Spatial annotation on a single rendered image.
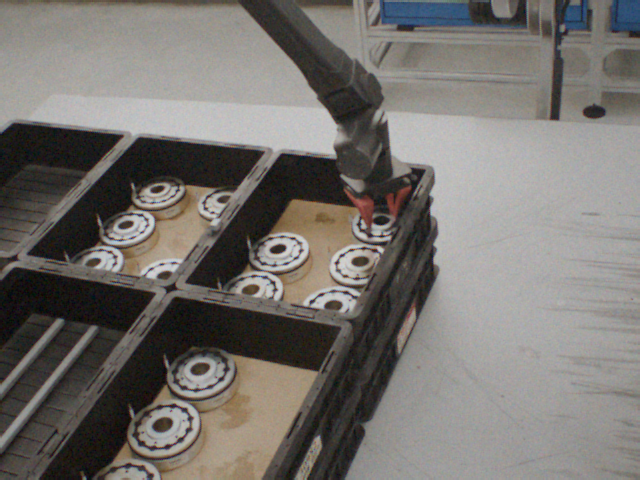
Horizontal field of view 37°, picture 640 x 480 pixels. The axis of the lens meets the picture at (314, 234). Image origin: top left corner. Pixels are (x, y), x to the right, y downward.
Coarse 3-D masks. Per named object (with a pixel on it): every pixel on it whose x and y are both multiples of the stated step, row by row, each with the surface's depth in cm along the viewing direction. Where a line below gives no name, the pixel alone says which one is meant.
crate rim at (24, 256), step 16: (128, 144) 183; (192, 144) 180; (208, 144) 179; (224, 144) 178; (240, 144) 177; (112, 160) 179; (96, 176) 175; (80, 192) 171; (240, 192) 165; (64, 208) 168; (224, 208) 162; (48, 224) 164; (32, 240) 161; (32, 256) 158; (192, 256) 152; (96, 272) 152; (112, 272) 151; (176, 272) 149; (176, 288) 148
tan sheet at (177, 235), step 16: (192, 192) 185; (192, 208) 181; (160, 224) 178; (176, 224) 177; (192, 224) 177; (160, 240) 174; (176, 240) 173; (192, 240) 173; (144, 256) 171; (160, 256) 170; (176, 256) 169; (128, 272) 168
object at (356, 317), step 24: (264, 168) 170; (432, 168) 163; (408, 216) 153; (216, 240) 155; (192, 264) 151; (384, 264) 145; (192, 288) 146; (312, 312) 138; (336, 312) 137; (360, 312) 137
